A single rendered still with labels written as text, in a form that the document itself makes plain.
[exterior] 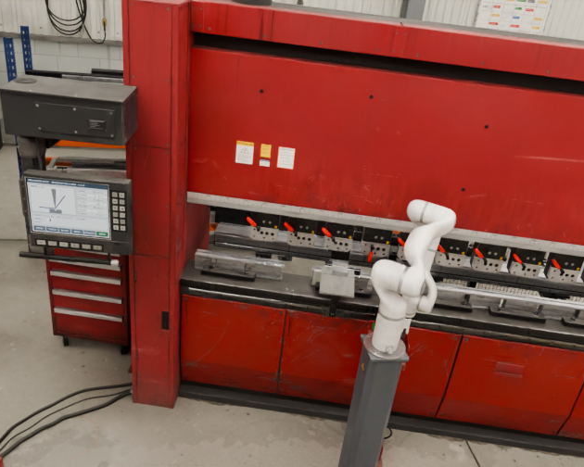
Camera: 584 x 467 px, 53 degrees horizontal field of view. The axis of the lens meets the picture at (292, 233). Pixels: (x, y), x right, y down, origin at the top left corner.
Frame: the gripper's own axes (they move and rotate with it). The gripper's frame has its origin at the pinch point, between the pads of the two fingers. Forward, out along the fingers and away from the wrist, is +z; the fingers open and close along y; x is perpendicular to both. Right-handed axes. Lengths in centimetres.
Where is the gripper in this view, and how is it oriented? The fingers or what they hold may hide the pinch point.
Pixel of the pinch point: (400, 335)
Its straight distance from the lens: 310.4
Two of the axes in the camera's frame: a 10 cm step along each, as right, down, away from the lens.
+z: -1.0, 8.4, 5.4
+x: 9.9, 1.2, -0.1
